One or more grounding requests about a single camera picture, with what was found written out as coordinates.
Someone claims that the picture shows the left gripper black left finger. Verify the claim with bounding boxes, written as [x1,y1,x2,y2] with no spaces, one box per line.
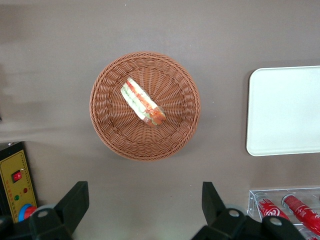
[28,181,90,240]

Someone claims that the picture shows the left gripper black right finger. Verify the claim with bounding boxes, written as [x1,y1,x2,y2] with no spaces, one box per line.
[191,181,262,240]

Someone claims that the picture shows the triangle sandwich with filling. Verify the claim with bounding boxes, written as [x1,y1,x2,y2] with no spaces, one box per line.
[119,76,167,129]

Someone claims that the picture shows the cream rectangular plastic tray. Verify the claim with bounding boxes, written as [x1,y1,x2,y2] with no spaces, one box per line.
[246,65,320,157]

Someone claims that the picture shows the round brown wicker basket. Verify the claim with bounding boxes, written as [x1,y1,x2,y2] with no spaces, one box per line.
[89,51,202,162]

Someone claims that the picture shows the clear acrylic bottle rack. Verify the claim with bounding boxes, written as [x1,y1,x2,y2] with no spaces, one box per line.
[246,186,320,240]

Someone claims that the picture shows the red cola bottle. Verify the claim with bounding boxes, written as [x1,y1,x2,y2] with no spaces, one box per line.
[281,194,320,236]
[257,197,291,222]

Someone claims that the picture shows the black control box yellow panel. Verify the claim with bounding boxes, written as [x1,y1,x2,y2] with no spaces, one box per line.
[0,141,38,225]

